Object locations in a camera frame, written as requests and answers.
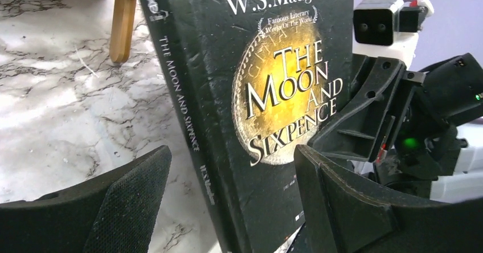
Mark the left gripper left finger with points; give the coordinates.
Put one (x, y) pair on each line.
(113, 212)

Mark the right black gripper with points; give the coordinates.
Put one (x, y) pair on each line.
(427, 159)

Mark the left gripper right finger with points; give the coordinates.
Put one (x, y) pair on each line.
(345, 212)

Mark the black bottom book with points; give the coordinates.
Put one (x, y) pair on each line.
(250, 80)

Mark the wooden book rack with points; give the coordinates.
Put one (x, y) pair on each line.
(122, 30)

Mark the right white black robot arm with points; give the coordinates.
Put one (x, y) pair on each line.
(403, 94)

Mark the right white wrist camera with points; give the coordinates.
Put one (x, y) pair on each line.
(389, 28)

